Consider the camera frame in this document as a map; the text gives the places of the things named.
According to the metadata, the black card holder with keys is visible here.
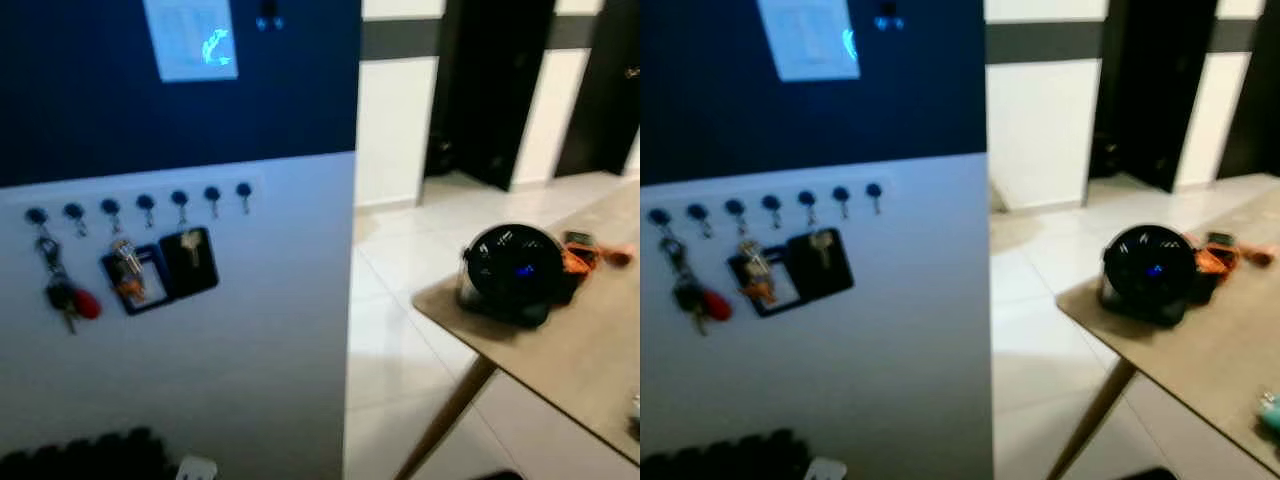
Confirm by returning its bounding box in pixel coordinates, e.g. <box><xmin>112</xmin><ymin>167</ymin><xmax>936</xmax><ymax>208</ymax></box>
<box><xmin>101</xmin><ymin>238</ymin><xmax>172</xmax><ymax>317</ymax></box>
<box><xmin>727</xmin><ymin>240</ymin><xmax>802</xmax><ymax>320</ymax></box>

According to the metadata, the orange and black device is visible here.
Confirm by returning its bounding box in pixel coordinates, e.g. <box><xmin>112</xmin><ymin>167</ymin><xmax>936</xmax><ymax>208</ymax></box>
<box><xmin>560</xmin><ymin>231</ymin><xmax>602</xmax><ymax>278</ymax></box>
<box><xmin>1190</xmin><ymin>231</ymin><xmax>1241</xmax><ymax>278</ymax></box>

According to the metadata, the key bunch with red fob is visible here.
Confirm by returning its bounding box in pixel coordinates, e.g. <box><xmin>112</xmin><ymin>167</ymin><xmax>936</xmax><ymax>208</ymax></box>
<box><xmin>664</xmin><ymin>238</ymin><xmax>734</xmax><ymax>337</ymax></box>
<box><xmin>38</xmin><ymin>235</ymin><xmax>103</xmax><ymax>335</ymax></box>

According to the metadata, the round black desk fan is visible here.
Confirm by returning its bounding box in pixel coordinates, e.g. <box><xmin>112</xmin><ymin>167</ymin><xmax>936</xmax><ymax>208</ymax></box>
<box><xmin>1099</xmin><ymin>224</ymin><xmax>1217</xmax><ymax>328</ymax></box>
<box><xmin>457</xmin><ymin>222</ymin><xmax>582</xmax><ymax>328</ymax></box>

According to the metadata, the wooden table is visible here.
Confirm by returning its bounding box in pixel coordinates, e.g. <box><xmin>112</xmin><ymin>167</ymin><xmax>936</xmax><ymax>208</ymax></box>
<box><xmin>1054</xmin><ymin>185</ymin><xmax>1280</xmax><ymax>479</ymax></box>
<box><xmin>411</xmin><ymin>183</ymin><xmax>641</xmax><ymax>467</ymax></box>

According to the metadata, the black door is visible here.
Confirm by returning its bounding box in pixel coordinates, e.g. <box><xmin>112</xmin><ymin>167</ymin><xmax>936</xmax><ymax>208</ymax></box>
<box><xmin>424</xmin><ymin>0</ymin><xmax>557</xmax><ymax>193</ymax></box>
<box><xmin>1087</xmin><ymin>0</ymin><xmax>1218</xmax><ymax>195</ymax></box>
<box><xmin>1214</xmin><ymin>0</ymin><xmax>1280</xmax><ymax>183</ymax></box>
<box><xmin>553</xmin><ymin>0</ymin><xmax>641</xmax><ymax>182</ymax></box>

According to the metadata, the black pouch with silver key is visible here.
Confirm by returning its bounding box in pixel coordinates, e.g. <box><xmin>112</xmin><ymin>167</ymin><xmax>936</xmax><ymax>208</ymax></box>
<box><xmin>159</xmin><ymin>227</ymin><xmax>220</xmax><ymax>300</ymax></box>
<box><xmin>786</xmin><ymin>227</ymin><xmax>855</xmax><ymax>300</ymax></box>

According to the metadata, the black bag on floor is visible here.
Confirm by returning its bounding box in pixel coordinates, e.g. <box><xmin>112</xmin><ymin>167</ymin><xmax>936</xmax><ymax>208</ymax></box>
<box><xmin>1089</xmin><ymin>135</ymin><xmax>1123</xmax><ymax>180</ymax></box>
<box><xmin>425</xmin><ymin>135</ymin><xmax>462</xmax><ymax>180</ymax></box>

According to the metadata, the black bumpy object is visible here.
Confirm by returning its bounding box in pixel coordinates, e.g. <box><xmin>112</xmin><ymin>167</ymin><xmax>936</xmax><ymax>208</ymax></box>
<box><xmin>640</xmin><ymin>429</ymin><xmax>803</xmax><ymax>480</ymax></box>
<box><xmin>0</xmin><ymin>427</ymin><xmax>178</xmax><ymax>480</ymax></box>

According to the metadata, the wooden table leg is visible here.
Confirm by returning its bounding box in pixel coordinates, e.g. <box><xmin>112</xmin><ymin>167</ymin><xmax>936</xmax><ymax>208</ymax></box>
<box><xmin>394</xmin><ymin>354</ymin><xmax>499</xmax><ymax>480</ymax></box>
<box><xmin>1044</xmin><ymin>359</ymin><xmax>1139</xmax><ymax>480</ymax></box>

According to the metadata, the white paper sheet on wall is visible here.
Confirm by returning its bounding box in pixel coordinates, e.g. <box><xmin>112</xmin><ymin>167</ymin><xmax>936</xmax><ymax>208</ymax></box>
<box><xmin>757</xmin><ymin>0</ymin><xmax>862</xmax><ymax>83</ymax></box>
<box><xmin>143</xmin><ymin>0</ymin><xmax>240</xmax><ymax>83</ymax></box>

